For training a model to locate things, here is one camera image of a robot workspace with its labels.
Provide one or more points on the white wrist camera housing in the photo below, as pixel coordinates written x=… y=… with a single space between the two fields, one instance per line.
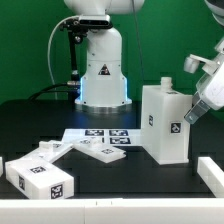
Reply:
x=192 y=62

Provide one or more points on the black camera on stand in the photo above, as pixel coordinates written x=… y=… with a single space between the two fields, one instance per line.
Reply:
x=77 y=28

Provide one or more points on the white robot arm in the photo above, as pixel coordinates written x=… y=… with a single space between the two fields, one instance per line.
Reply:
x=103 y=86

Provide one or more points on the white rail block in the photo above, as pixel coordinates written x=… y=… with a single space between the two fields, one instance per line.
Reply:
x=212 y=175
x=1 y=166

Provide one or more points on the white left door panel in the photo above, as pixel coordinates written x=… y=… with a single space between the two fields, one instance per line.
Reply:
x=49 y=151

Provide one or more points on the white marker base sheet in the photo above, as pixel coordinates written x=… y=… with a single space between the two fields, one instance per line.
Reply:
x=115 y=137

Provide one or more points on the white right rail block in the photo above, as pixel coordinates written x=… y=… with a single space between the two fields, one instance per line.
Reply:
x=212 y=175

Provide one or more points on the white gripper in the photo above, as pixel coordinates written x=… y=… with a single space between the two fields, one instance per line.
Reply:
x=210 y=87

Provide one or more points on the white cabinet box part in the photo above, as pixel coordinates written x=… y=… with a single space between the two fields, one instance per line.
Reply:
x=39 y=179

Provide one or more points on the white left rail block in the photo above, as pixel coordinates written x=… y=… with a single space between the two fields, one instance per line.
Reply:
x=1 y=166

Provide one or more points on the white door panel with knob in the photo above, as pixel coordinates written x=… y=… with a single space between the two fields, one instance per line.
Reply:
x=94 y=147

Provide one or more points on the white front rail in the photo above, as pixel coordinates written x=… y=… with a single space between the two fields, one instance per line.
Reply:
x=113 y=211

